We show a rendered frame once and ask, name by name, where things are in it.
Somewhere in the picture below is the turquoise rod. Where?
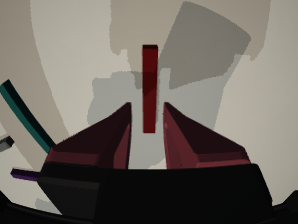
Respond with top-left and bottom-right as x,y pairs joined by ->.
0,79 -> 55,154

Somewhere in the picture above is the dark red rod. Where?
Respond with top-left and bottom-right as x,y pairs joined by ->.
142,45 -> 158,133

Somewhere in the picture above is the purple rod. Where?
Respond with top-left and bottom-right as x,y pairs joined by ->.
10,169 -> 40,182

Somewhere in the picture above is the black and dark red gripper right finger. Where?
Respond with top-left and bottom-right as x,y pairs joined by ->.
163,102 -> 251,169

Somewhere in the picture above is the grey rectangular block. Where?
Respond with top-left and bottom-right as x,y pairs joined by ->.
0,136 -> 15,152

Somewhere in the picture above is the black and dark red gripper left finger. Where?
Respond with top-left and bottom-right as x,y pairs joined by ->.
44,102 -> 132,169

